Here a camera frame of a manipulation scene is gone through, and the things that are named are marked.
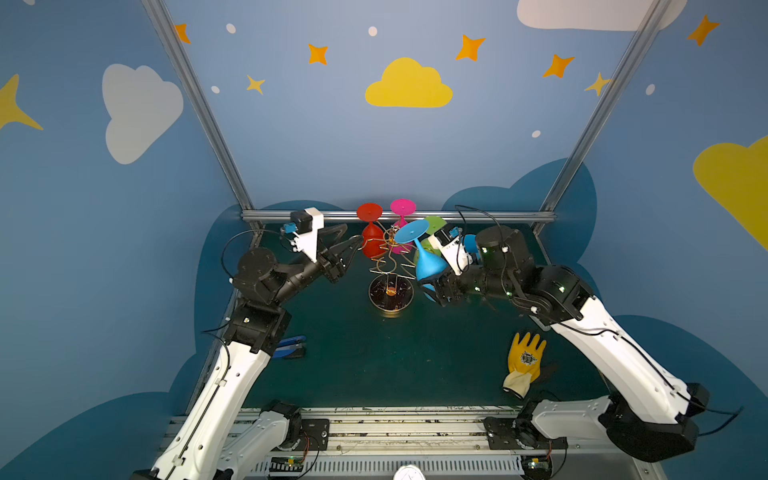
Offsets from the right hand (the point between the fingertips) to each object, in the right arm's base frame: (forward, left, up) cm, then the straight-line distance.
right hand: (433, 270), depth 63 cm
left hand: (+3, +17, +9) cm, 20 cm away
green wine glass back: (+21, -2, -6) cm, 22 cm away
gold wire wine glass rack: (+16, +10, -35) cm, 40 cm away
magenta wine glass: (+27, +7, -7) cm, 29 cm away
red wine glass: (+14, +14, -7) cm, 21 cm away
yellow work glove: (-6, -30, -35) cm, 47 cm away
